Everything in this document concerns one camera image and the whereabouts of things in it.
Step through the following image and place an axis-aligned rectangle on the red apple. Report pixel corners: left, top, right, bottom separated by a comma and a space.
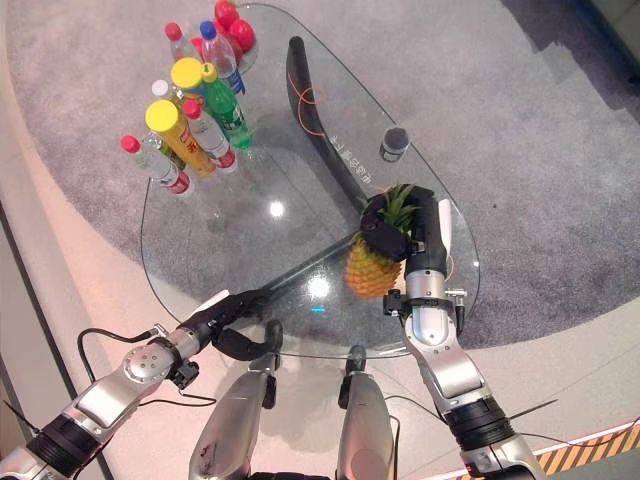
213, 0, 240, 29
227, 18, 257, 49

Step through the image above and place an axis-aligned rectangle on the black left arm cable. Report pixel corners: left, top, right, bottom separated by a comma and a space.
76, 327, 166, 384

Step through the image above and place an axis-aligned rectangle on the yellow toy pineapple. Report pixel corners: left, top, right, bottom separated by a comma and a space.
345, 183, 426, 302

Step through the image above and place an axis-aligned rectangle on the yellow chips can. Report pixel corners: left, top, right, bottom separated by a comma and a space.
144, 98, 218, 179

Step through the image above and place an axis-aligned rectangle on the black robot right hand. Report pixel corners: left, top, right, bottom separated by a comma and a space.
359, 184, 454, 275

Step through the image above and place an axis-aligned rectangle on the silver robot left leg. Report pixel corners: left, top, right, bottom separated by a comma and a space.
188, 351, 284, 480

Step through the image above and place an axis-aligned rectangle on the yellow black hazard tape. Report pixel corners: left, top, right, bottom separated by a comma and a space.
439, 418, 640, 480

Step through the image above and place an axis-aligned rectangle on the blue cap water bottle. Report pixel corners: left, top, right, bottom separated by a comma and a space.
199, 19, 247, 97

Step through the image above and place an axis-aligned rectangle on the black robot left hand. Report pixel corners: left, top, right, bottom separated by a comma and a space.
185, 287, 285, 361

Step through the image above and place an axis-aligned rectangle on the red cap water bottle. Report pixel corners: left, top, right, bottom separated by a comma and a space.
164, 21, 201, 64
182, 98, 238, 174
119, 134, 193, 197

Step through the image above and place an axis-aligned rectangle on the green soda bottle yellow cap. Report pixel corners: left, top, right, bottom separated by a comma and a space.
200, 63, 254, 152

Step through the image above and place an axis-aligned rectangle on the silver robot leg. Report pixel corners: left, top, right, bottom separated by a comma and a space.
188, 351, 284, 480
335, 344, 401, 480

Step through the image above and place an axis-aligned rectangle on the clear plastic bottle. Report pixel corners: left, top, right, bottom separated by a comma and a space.
141, 131, 180, 169

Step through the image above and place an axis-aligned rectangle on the black curved table base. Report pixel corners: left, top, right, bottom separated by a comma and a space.
252, 35, 374, 321

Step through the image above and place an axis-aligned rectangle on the white cap clear bottle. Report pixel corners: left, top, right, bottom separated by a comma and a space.
150, 78, 182, 104

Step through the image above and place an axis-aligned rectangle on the thin orange cable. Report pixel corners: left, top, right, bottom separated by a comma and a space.
293, 86, 332, 139

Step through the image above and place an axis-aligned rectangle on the silver robot right leg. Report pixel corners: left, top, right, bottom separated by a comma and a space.
335, 344, 401, 480

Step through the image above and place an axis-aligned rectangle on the grey rug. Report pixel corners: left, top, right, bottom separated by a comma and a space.
5, 0, 640, 351

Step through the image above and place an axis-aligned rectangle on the small black jar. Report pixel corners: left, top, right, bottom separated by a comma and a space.
378, 126, 412, 164

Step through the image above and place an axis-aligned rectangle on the yellow lid can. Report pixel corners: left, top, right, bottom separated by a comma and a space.
169, 56, 207, 99

